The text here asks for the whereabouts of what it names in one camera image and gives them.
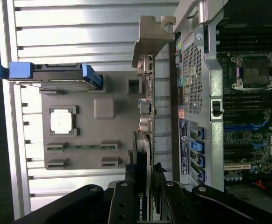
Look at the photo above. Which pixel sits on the short blue expansion slot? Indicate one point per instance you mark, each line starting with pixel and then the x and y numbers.
pixel 258 145

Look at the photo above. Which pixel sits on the long blue expansion slot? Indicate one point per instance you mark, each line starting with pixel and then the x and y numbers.
pixel 238 128

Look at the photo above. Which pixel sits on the white expansion slot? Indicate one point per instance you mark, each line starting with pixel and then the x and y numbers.
pixel 237 166

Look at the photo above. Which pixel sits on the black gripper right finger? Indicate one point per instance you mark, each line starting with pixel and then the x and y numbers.
pixel 175 207

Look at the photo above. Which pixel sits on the green motherboard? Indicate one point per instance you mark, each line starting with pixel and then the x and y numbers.
pixel 243 140

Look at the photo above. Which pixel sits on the CPU socket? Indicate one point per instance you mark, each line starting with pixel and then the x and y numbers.
pixel 255 70

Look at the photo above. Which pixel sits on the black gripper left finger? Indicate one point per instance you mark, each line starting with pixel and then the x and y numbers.
pixel 122 205

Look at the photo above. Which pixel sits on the green RAM stick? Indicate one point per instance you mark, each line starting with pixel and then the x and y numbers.
pixel 84 147

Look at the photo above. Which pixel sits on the hard disk blue carrier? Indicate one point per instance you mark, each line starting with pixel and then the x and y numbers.
pixel 56 74

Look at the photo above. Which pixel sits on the grey plastic parts rack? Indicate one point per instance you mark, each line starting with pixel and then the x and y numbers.
pixel 91 130

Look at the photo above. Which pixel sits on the silver CPU chip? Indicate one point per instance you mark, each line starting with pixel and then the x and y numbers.
pixel 62 123

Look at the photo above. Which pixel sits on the open dark grey PC case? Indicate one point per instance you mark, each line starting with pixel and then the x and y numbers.
pixel 214 81

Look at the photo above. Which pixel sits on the blue slot retainer clip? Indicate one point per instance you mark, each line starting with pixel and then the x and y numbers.
pixel 201 160
pixel 201 133
pixel 198 147
pixel 202 175

